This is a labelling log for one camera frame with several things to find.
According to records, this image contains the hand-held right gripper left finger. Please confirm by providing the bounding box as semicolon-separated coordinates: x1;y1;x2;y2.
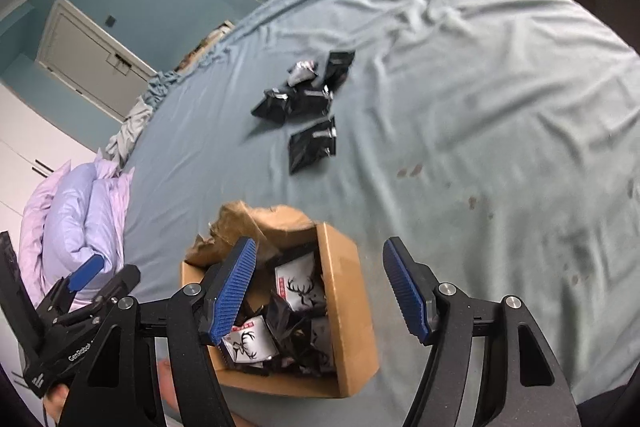
57;236;258;427

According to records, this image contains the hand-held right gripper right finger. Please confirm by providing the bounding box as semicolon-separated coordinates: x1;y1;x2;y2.
382;236;583;427

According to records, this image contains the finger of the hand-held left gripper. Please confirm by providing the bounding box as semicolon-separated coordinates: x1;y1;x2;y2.
57;263;142;328
37;254;106;314

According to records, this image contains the brown cardboard box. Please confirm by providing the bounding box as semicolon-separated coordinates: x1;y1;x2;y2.
181;202;379;399

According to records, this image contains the pile of black packets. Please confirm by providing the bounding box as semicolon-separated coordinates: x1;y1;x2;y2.
240;257;336;375

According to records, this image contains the black foil snack packet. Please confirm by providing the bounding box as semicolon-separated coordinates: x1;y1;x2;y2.
325;50;356;90
251;88;292;124
288;117;337;176
289;84;333;118

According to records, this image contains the silver snack packet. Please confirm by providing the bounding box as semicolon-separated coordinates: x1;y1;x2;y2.
286;59;319;86

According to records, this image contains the person's left hand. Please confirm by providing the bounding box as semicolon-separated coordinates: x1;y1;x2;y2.
42;382;71;427

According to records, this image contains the purple duvet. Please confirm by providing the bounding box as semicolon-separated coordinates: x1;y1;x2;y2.
19;159;135;313

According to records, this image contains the crinkled clear plastic film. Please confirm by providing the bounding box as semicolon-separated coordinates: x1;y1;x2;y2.
209;202;281;268

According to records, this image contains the white wardrobe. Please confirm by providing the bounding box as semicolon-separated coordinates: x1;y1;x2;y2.
0;84;98;268

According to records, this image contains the crumpled grey cloth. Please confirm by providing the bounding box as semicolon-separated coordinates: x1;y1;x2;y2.
106;69;186;168

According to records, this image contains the bed with grey-blue sheet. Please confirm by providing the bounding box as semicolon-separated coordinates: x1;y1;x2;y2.
120;0;640;427

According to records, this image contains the white room door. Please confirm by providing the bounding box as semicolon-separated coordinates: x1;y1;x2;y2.
36;0;158;122

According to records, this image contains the brown patterned item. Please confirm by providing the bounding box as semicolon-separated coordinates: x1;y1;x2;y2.
172;21;236;72

